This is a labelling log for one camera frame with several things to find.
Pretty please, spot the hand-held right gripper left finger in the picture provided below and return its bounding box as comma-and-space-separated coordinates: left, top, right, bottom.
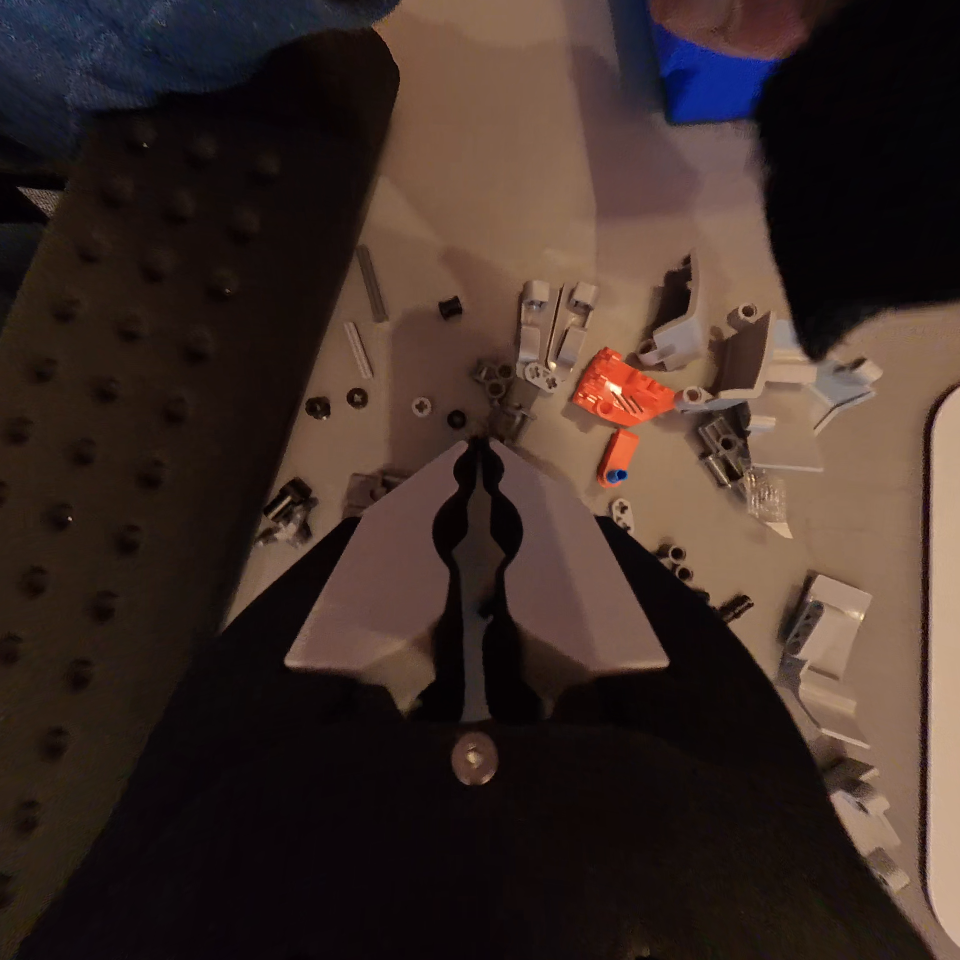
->
285, 438, 482, 723

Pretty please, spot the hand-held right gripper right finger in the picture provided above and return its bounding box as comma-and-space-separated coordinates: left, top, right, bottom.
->
482, 437, 671, 723

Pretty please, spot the person's left hand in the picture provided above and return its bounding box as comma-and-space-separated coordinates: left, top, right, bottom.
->
647, 0, 820, 61

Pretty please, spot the orange connector with blue pin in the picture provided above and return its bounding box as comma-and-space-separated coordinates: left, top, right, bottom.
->
597, 427, 641, 489

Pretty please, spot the small clear plastic bag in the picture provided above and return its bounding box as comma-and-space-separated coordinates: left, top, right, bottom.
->
738, 468, 793, 541

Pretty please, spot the orange ridged wedge panel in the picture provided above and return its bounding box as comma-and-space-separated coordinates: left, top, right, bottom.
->
571, 347, 675, 427

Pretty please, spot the grey large shell panel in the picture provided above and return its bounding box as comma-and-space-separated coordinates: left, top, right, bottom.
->
673, 303, 884, 475

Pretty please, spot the light grey holed curved panel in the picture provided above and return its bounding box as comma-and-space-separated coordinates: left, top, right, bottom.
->
776, 573, 875, 751

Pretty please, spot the grey arched panel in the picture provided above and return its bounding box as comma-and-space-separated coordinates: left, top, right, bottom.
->
636, 251, 711, 374

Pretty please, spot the grey slim fairing panel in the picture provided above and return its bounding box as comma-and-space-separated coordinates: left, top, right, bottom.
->
516, 279, 554, 370
552, 281, 600, 374

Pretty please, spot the dark studded panel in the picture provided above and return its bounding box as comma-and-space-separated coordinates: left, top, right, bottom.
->
0, 26, 401, 901

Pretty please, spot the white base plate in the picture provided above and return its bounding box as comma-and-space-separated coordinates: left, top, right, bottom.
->
926, 386, 960, 946

